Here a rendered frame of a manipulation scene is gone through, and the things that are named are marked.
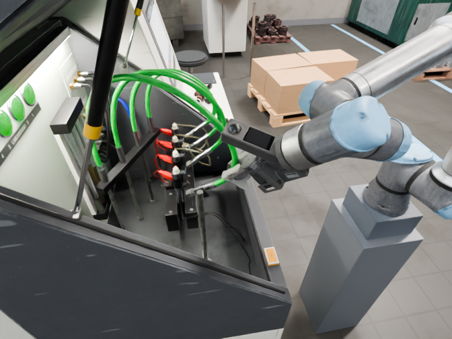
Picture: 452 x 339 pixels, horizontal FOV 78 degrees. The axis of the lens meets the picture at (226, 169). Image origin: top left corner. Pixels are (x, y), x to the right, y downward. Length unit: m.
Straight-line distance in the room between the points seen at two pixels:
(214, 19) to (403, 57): 4.32
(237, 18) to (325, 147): 4.56
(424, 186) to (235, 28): 4.31
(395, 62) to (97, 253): 0.64
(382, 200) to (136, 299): 0.82
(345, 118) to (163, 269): 0.39
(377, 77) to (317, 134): 0.24
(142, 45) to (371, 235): 1.01
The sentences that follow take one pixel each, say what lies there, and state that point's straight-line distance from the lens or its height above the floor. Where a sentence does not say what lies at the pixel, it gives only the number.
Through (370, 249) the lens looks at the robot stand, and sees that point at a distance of 1.14.
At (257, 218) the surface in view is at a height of 0.95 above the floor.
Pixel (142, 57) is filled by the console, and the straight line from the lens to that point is 1.03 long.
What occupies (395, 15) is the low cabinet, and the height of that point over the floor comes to 0.50.
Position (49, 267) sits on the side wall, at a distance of 0.55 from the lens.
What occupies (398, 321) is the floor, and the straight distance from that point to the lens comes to 2.00.
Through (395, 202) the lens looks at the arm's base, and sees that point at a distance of 1.09.
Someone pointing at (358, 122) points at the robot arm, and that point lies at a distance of 0.41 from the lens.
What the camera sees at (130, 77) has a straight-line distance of 0.61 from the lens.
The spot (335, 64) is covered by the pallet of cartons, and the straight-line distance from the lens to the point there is 3.72.
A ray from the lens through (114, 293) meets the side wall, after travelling 0.61.
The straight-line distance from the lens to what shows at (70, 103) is 0.87.
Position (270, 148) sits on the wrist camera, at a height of 1.34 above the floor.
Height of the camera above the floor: 1.64
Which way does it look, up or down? 41 degrees down
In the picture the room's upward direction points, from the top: straight up
